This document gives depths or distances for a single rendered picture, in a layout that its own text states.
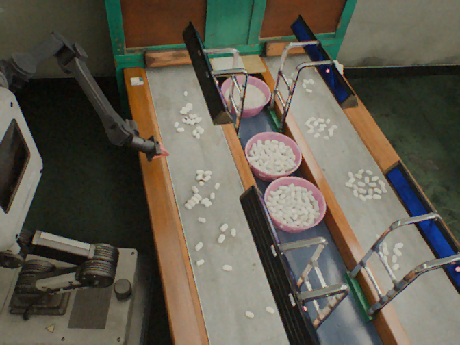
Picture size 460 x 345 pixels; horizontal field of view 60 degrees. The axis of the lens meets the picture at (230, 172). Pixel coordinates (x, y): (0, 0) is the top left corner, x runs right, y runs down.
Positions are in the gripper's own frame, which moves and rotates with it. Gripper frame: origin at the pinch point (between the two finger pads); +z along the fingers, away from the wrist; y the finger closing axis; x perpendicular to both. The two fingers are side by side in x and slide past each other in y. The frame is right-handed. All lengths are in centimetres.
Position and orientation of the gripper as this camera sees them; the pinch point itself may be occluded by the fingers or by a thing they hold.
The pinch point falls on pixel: (167, 154)
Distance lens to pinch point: 174.0
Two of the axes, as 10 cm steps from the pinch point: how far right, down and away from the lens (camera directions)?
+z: 6.7, 2.7, 6.9
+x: -6.9, 5.7, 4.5
